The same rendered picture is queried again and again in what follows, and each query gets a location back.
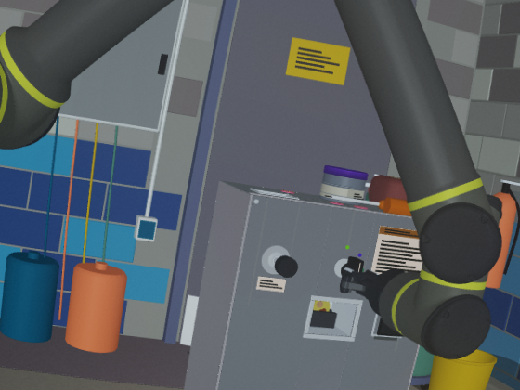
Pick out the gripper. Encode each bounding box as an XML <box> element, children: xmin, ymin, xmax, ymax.
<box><xmin>339</xmin><ymin>255</ymin><xmax>390</xmax><ymax>316</ymax></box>

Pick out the silver key switch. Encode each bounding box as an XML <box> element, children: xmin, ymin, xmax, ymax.
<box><xmin>332</xmin><ymin>258</ymin><xmax>351</xmax><ymax>280</ymax></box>

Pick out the white framed return cup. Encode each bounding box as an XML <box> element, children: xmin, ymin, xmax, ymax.
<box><xmin>302</xmin><ymin>294</ymin><xmax>364</xmax><ymax>343</ymax></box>

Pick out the black selector knob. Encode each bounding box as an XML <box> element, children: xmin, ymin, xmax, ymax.
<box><xmin>274</xmin><ymin>255</ymin><xmax>299</xmax><ymax>279</ymax></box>

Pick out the grey coin meter box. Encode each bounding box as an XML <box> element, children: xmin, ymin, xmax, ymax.
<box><xmin>183</xmin><ymin>180</ymin><xmax>424</xmax><ymax>390</ymax></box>

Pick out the beige orange-headed instruction label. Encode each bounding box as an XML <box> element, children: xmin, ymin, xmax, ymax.
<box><xmin>370</xmin><ymin>225</ymin><xmax>424</xmax><ymax>276</ymax></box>

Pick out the black block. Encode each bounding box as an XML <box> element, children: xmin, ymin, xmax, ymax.
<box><xmin>309</xmin><ymin>310</ymin><xmax>338</xmax><ymax>330</ymax></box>

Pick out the orange bottle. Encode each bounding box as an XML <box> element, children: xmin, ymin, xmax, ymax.
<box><xmin>378</xmin><ymin>196</ymin><xmax>412</xmax><ymax>217</ymax></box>

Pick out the small beige label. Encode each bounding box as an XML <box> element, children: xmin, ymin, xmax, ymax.
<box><xmin>255</xmin><ymin>276</ymin><xmax>287</xmax><ymax>293</ymax></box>

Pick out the purple lidded jar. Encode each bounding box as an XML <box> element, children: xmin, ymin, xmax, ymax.
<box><xmin>319</xmin><ymin>163</ymin><xmax>370</xmax><ymax>202</ymax></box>

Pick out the dark red container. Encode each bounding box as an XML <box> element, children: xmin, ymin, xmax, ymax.
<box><xmin>369</xmin><ymin>174</ymin><xmax>408</xmax><ymax>202</ymax></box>

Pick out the teal bin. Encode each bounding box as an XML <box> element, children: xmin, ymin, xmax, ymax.
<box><xmin>413</xmin><ymin>344</ymin><xmax>436</xmax><ymax>380</ymax></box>

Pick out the yellow bucket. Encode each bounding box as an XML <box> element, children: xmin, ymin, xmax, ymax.
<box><xmin>427</xmin><ymin>349</ymin><xmax>499</xmax><ymax>390</ymax></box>

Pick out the white upright panel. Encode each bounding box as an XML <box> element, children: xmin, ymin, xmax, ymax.
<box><xmin>179</xmin><ymin>294</ymin><xmax>201</xmax><ymax>347</ymax></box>

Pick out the grey tall pillar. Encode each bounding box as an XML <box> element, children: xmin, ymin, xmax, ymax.
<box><xmin>163</xmin><ymin>0</ymin><xmax>412</xmax><ymax>346</ymax></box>

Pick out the white conduit pipe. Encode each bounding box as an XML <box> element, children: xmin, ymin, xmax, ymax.
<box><xmin>144</xmin><ymin>0</ymin><xmax>191</xmax><ymax>218</ymax></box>

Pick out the orange drum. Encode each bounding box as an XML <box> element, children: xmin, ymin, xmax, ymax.
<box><xmin>64</xmin><ymin>261</ymin><xmax>129</xmax><ymax>354</ymax></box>

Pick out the blue drum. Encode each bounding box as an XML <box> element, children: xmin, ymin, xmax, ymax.
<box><xmin>0</xmin><ymin>250</ymin><xmax>61</xmax><ymax>344</ymax></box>

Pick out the white blue wall socket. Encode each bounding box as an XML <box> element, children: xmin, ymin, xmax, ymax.
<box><xmin>134</xmin><ymin>214</ymin><xmax>160</xmax><ymax>242</ymax></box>

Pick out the yellow wall sign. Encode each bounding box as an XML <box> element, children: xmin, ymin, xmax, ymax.
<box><xmin>284</xmin><ymin>37</ymin><xmax>352</xmax><ymax>86</ymax></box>

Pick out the yellow hose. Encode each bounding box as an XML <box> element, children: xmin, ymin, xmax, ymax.
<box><xmin>82</xmin><ymin>122</ymin><xmax>100</xmax><ymax>266</ymax></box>

